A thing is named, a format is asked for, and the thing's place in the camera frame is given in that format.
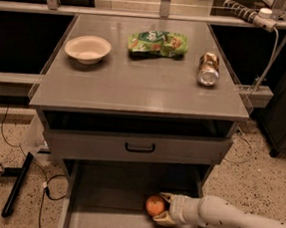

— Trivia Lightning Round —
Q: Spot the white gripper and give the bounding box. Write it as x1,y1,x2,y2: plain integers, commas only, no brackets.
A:
151,192,201,227

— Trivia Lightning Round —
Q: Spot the orange fruit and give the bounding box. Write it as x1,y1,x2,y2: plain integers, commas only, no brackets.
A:
145,195,165,217

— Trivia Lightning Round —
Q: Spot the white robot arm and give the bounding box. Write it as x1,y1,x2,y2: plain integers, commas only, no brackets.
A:
151,193,286,228

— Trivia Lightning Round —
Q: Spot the open middle grey drawer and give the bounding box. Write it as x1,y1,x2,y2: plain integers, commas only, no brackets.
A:
58,160,201,228

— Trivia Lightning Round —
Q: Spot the grey drawer cabinet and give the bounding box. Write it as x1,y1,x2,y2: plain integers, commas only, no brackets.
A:
17,8,260,228

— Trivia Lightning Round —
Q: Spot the top grey drawer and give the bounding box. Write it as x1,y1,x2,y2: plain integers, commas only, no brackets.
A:
40,110,235,165

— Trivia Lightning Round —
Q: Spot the crushed metal can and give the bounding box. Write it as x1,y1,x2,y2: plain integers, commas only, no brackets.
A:
197,52,220,87

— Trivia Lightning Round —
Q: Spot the black floor stand bar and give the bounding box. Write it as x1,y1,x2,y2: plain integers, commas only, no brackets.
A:
1,152,33,218

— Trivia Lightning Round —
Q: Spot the green snack bag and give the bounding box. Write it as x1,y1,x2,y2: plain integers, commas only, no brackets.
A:
127,30,188,58

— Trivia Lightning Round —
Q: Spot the white paper bowl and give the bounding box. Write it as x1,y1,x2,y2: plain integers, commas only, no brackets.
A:
65,35,111,65

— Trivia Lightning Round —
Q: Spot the white cylindrical device with cap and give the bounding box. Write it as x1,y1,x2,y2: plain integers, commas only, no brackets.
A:
222,0,276,32

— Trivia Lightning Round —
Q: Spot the black floor cable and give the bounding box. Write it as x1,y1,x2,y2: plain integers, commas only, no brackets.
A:
0,106,75,228

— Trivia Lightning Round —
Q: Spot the white hanging cable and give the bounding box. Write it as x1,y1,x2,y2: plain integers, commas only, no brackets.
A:
223,23,280,167

